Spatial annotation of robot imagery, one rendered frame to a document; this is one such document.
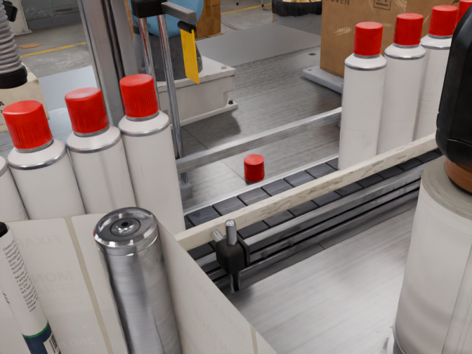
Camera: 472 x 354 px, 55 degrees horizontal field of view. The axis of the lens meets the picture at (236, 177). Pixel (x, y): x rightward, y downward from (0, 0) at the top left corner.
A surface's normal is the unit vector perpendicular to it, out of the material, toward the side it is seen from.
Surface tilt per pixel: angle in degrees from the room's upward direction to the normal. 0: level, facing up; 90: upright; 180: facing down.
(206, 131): 0
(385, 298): 0
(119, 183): 90
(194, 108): 90
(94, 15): 90
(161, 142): 90
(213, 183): 0
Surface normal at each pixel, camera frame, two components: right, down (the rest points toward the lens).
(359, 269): -0.06, -0.85
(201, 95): 0.56, 0.41
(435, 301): -0.78, 0.37
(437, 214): -0.94, 0.26
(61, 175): 0.83, 0.26
